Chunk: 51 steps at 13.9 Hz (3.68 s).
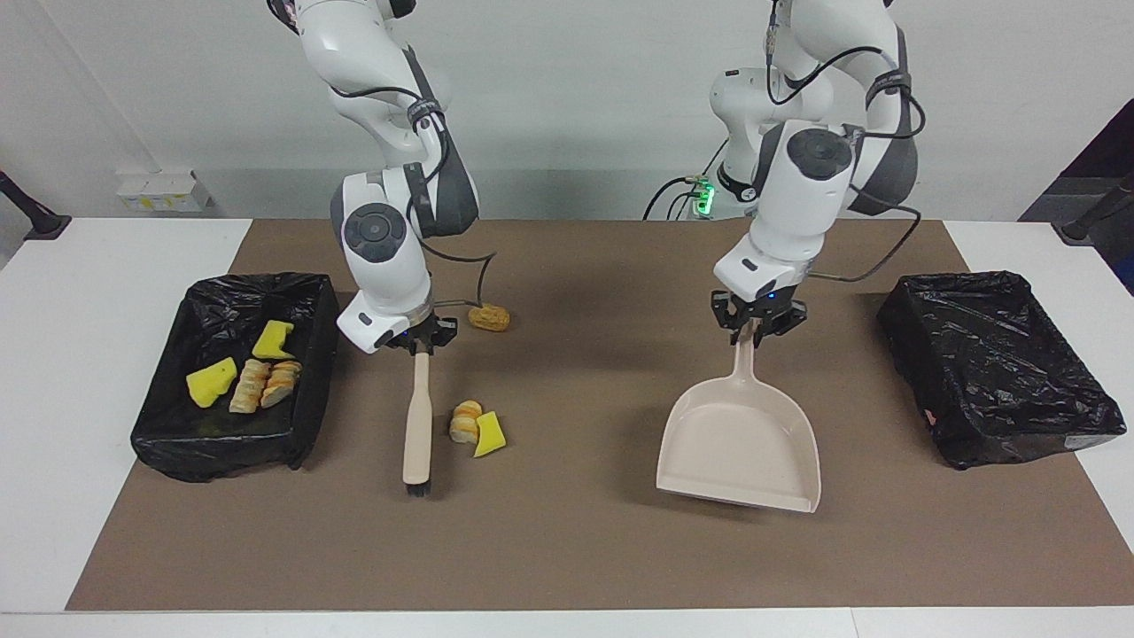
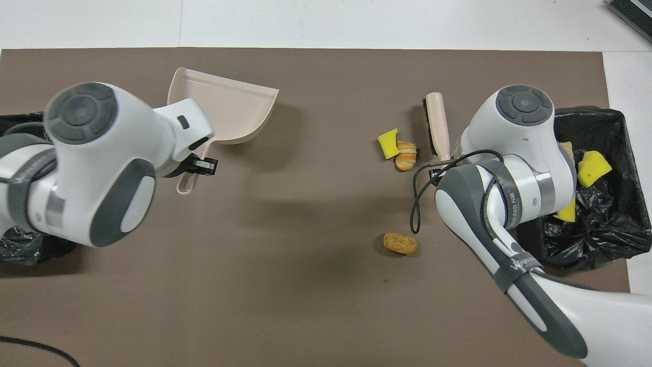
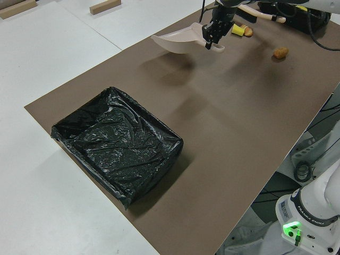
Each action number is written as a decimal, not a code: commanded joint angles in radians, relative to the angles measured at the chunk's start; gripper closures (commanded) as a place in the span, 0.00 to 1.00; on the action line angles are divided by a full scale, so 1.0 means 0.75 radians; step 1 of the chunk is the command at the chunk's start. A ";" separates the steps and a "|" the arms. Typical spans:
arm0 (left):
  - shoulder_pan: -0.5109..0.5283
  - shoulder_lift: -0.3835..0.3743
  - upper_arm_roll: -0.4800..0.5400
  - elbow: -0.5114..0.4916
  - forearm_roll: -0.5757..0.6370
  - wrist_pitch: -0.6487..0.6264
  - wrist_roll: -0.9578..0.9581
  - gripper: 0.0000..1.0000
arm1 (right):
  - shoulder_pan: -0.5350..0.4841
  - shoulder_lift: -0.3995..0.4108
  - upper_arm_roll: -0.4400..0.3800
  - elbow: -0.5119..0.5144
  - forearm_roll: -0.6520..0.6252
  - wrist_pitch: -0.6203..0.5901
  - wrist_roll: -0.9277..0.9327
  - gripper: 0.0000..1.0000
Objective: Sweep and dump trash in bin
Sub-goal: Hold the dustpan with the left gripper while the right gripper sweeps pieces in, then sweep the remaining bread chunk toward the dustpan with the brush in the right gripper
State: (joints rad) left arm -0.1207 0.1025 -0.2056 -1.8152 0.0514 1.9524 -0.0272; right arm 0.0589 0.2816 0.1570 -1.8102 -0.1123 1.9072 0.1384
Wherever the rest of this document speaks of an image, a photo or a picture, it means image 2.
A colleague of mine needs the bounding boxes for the small toy croissant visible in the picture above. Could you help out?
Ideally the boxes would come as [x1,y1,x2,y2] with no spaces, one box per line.
[394,141,418,172]

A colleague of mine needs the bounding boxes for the beige plastic dustpan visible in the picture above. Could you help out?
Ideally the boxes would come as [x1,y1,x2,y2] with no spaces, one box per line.
[167,67,280,196]

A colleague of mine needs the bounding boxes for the brown table mat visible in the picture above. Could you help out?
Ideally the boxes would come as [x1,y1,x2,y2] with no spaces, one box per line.
[0,47,640,367]

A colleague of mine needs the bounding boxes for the large yellow sponge piece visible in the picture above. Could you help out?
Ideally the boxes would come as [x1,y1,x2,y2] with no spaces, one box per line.
[577,150,613,188]

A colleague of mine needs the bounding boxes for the black bin with pink mark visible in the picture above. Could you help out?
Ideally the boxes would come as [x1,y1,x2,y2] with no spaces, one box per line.
[0,112,77,267]

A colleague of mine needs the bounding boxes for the black bag-lined bin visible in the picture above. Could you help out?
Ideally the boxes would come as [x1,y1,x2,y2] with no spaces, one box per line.
[514,106,652,272]

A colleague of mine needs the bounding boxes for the dark ribbed panel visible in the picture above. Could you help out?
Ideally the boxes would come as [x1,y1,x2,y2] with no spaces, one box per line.
[605,0,652,44]

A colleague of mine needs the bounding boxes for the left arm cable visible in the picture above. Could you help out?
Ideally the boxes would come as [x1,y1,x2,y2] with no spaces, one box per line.
[0,335,80,367]

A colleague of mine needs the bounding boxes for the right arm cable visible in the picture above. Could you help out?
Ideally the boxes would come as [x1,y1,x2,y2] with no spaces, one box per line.
[410,149,506,235]

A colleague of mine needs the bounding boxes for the small yellow sponge piece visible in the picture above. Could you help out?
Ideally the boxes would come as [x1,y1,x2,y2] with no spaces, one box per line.
[377,128,399,160]

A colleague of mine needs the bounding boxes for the green and yellow sponge piece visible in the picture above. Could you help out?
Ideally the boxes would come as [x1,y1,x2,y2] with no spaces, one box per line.
[553,196,577,223]

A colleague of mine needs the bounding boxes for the brown toy peanut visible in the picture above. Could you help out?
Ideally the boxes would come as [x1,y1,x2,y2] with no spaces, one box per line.
[383,232,419,255]

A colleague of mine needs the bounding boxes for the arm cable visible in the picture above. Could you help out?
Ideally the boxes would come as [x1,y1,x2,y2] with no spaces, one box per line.
[0,335,80,367]
[410,149,506,235]

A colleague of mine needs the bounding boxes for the beige brush black bristles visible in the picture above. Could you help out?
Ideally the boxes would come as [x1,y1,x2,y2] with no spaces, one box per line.
[422,92,452,162]

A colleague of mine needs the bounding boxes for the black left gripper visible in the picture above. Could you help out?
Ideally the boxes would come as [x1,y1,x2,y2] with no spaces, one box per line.
[162,155,219,179]

